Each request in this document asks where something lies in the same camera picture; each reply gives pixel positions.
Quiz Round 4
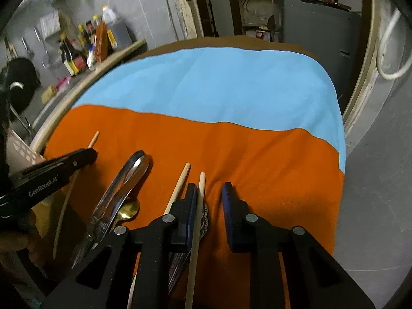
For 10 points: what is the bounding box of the silver spoon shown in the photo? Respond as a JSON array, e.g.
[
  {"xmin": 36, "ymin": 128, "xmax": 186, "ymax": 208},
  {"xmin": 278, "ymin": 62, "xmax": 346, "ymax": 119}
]
[{"xmin": 71, "ymin": 150, "xmax": 151, "ymax": 269}]

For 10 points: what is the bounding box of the black pan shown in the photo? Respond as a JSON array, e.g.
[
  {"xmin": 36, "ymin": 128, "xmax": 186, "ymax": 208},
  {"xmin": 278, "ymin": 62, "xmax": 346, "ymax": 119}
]
[{"xmin": 6, "ymin": 57, "xmax": 38, "ymax": 111}]

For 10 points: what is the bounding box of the wooden door frame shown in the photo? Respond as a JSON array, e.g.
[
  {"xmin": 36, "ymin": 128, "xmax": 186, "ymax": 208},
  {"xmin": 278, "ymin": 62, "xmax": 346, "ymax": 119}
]
[{"xmin": 171, "ymin": 0, "xmax": 205, "ymax": 40}]

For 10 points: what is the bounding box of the gold spoon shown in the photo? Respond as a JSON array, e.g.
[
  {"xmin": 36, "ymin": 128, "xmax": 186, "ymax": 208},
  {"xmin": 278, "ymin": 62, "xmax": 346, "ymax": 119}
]
[{"xmin": 111, "ymin": 197, "xmax": 141, "ymax": 232}]

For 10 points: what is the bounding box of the grey metal box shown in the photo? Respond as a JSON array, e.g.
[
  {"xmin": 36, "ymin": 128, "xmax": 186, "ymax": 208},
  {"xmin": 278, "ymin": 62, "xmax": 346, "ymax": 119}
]
[{"xmin": 111, "ymin": 20, "xmax": 134, "ymax": 49}]

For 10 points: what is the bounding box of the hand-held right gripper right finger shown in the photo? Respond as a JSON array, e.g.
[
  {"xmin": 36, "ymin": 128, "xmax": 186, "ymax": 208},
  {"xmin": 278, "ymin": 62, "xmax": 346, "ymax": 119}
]
[{"xmin": 221, "ymin": 182, "xmax": 375, "ymax": 309}]

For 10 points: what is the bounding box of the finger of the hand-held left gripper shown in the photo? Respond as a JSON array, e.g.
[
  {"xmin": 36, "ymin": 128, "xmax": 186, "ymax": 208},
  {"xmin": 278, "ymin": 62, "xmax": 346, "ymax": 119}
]
[{"xmin": 9, "ymin": 148, "xmax": 98, "ymax": 182}]

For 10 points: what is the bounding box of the dark soy sauce bottle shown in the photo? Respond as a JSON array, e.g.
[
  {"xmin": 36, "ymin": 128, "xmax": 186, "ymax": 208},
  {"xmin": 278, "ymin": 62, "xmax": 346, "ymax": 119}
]
[{"xmin": 59, "ymin": 34, "xmax": 87, "ymax": 77}]

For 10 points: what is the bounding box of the person's left hand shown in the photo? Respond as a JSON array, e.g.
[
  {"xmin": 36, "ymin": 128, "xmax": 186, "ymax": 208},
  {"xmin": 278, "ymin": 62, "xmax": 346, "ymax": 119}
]
[{"xmin": 0, "ymin": 228, "xmax": 44, "ymax": 264}]

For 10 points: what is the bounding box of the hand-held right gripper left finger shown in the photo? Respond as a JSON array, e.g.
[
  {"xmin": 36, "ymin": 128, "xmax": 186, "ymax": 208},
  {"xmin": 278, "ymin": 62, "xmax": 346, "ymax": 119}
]
[{"xmin": 42, "ymin": 183, "xmax": 198, "ymax": 309}]

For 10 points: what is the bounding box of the brown orange packet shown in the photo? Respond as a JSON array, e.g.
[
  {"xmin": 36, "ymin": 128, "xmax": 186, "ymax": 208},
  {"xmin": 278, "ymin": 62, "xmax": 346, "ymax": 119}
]
[{"xmin": 94, "ymin": 22, "xmax": 109, "ymax": 62}]

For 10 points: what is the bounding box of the blue orange brown striped cloth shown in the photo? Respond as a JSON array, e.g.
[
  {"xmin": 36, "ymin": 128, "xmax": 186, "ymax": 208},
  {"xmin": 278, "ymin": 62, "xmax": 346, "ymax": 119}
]
[{"xmin": 43, "ymin": 37, "xmax": 346, "ymax": 309}]

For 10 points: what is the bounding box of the white utensil holder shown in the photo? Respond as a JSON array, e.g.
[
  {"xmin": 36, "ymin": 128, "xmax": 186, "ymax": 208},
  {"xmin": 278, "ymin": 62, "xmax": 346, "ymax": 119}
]
[{"xmin": 6, "ymin": 127, "xmax": 46, "ymax": 176}]

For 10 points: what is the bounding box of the grey cabinet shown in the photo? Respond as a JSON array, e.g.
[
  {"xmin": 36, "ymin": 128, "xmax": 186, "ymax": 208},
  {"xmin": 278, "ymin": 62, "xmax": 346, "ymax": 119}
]
[{"xmin": 273, "ymin": 0, "xmax": 363, "ymax": 104}]

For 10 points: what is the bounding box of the white wall calendar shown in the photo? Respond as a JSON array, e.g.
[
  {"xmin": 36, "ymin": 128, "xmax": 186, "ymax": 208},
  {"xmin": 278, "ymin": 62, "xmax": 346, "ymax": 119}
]
[{"xmin": 39, "ymin": 11, "xmax": 62, "ymax": 38}]

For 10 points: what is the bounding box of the white plastic jug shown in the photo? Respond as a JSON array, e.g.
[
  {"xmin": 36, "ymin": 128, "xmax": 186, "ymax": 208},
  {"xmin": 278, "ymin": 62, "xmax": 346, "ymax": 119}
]
[{"xmin": 102, "ymin": 5, "xmax": 118, "ymax": 28}]

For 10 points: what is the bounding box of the white hose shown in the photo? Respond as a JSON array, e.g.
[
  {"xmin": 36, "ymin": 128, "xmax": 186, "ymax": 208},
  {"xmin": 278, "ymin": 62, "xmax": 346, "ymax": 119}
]
[{"xmin": 376, "ymin": 7, "xmax": 412, "ymax": 80}]

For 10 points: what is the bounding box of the hanging metal ladle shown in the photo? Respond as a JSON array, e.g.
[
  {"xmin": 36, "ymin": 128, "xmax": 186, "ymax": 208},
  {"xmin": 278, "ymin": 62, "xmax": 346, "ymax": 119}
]
[{"xmin": 33, "ymin": 27, "xmax": 55, "ymax": 69}]

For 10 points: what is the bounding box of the wooden chopstick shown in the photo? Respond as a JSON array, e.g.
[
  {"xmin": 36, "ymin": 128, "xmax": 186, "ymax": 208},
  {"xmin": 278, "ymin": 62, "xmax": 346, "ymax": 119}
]
[
  {"xmin": 52, "ymin": 131, "xmax": 100, "ymax": 260},
  {"xmin": 184, "ymin": 172, "xmax": 207, "ymax": 309},
  {"xmin": 127, "ymin": 162, "xmax": 191, "ymax": 309}
]

